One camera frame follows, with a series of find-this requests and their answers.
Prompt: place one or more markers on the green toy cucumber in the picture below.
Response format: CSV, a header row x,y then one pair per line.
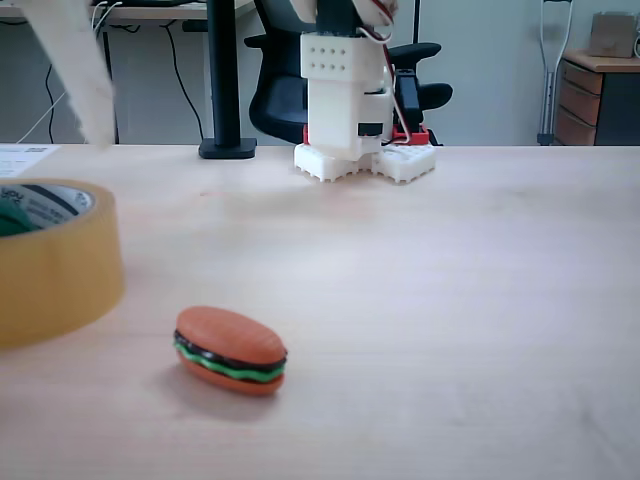
x,y
15,220

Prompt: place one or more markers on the white background desk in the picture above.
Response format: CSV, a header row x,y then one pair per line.
x,y
150,12

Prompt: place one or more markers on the white printed paper sheet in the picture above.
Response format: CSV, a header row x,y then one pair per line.
x,y
20,160

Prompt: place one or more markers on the black monitor stand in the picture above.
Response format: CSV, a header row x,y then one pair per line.
x,y
222,75

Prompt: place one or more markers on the black office chair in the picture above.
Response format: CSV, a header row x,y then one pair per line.
x,y
280,100

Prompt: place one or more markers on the yellow tape roll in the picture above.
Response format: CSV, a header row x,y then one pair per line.
x,y
60,280

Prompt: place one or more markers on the toy hamburger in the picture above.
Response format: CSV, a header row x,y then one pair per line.
x,y
230,340

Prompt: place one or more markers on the grey crutch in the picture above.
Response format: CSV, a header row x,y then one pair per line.
x,y
548,100

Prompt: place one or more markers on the wooden drawer cabinet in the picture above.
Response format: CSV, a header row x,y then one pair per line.
x,y
580,105

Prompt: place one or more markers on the brown cardboard box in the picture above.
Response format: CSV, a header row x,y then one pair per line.
x,y
610,35

